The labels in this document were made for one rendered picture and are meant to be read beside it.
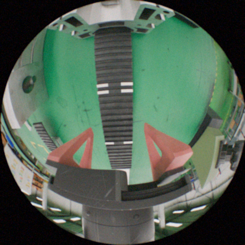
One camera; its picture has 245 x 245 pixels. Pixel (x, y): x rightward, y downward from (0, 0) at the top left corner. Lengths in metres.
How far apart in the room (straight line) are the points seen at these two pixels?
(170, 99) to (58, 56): 0.22
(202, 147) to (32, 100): 0.48
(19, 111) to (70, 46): 0.13
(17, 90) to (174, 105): 0.28
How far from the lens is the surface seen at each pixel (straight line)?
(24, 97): 0.16
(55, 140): 0.26
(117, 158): 0.20
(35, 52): 0.20
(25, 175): 3.43
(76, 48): 0.15
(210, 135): 0.35
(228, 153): 0.42
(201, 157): 0.37
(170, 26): 0.19
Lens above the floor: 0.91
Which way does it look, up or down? 53 degrees down
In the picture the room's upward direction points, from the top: 176 degrees clockwise
